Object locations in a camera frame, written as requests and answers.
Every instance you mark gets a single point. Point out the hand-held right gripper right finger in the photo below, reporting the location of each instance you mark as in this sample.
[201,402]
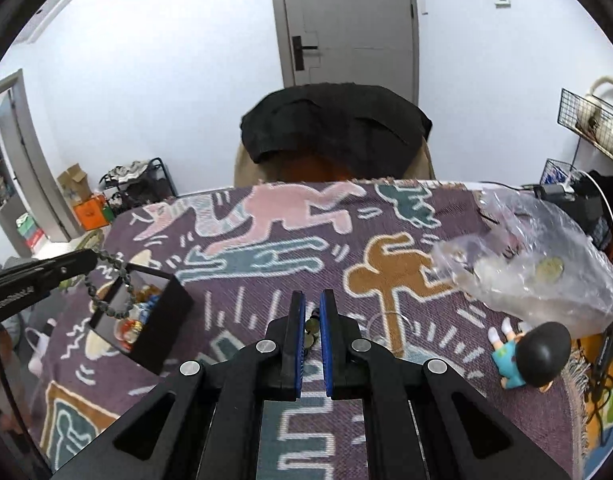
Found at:
[327,345]

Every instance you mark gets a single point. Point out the gold bead pendant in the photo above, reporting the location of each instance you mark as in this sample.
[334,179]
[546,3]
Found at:
[312,329]

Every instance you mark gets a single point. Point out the blue bead jewelry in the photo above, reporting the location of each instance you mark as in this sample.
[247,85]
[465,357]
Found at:
[149,306]

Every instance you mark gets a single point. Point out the black-haired doll figurine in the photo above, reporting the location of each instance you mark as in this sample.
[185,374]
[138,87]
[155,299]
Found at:
[549,350]

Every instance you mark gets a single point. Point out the pale shoes on rack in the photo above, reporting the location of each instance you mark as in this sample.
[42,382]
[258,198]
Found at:
[129,170]

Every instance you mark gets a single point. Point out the black shoe rack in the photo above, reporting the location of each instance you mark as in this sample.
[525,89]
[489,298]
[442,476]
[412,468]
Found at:
[159,185]

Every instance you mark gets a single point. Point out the grey door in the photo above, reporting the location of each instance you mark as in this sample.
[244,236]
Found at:
[356,20]

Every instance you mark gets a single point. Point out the orange box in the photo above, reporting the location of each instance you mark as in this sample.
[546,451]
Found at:
[91,215]

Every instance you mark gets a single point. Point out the small open cardboard box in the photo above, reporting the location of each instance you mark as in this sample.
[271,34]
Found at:
[74,182]

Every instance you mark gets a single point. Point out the grey door frame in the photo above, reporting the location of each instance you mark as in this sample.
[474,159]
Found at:
[36,160]

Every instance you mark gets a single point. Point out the printed purple blanket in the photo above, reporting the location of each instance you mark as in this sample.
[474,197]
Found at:
[286,270]

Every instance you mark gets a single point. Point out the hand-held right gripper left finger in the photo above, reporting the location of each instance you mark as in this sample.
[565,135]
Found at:
[300,345]

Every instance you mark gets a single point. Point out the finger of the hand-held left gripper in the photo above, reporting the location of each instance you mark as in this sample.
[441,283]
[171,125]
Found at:
[61,266]

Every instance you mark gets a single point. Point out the black jewelry box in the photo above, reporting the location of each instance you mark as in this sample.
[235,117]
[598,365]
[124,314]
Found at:
[161,330]

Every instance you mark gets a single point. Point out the white handbag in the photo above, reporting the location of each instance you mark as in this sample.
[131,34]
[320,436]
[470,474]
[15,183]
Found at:
[599,120]

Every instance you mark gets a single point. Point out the clear plastic bag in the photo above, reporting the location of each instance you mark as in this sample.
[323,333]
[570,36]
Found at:
[536,240]

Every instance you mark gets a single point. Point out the black jacket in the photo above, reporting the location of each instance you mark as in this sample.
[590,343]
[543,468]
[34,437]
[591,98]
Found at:
[331,125]

